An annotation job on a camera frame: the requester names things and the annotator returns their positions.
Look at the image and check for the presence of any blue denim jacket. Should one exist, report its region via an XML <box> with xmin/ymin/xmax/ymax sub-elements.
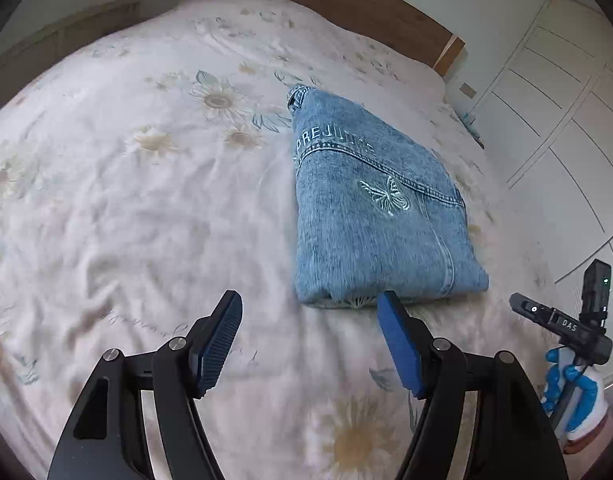
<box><xmin>287</xmin><ymin>84</ymin><xmax>489</xmax><ymax>307</ymax></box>

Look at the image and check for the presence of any blue white gloved right hand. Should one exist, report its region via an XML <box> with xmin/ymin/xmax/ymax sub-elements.
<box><xmin>542</xmin><ymin>347</ymin><xmax>608</xmax><ymax>443</ymax></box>

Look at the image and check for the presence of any white louvered wardrobe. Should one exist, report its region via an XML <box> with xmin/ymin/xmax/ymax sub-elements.
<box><xmin>466</xmin><ymin>0</ymin><xmax>613</xmax><ymax>391</ymax></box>

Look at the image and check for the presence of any wooden nightstand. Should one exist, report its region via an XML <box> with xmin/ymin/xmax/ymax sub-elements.
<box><xmin>459</xmin><ymin>113</ymin><xmax>485</xmax><ymax>148</ymax></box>

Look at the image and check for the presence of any beige wall socket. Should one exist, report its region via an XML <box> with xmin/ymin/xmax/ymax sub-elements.
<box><xmin>459</xmin><ymin>82</ymin><xmax>476</xmax><ymax>99</ymax></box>

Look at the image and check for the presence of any beige low wall cabinet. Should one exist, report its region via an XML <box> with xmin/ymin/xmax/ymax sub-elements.
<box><xmin>0</xmin><ymin>0</ymin><xmax>143</xmax><ymax>109</ymax></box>

